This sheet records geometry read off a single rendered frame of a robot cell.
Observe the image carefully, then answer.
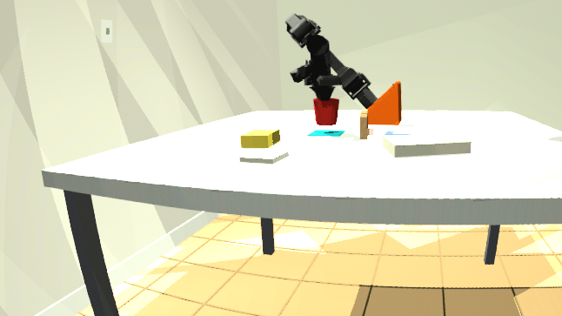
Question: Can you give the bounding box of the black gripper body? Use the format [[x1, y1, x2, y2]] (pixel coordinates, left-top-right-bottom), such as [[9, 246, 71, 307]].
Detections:
[[304, 57, 341, 87]]

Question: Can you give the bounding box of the red cup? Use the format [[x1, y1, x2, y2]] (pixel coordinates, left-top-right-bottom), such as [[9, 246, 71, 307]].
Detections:
[[314, 98, 339, 126]]

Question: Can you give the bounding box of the yellow rectangular block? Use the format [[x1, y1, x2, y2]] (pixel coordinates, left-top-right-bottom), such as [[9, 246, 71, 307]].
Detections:
[[240, 129, 280, 148]]

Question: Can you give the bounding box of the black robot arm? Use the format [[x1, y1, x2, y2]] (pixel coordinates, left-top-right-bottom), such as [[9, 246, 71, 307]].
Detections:
[[285, 13, 378, 109]]

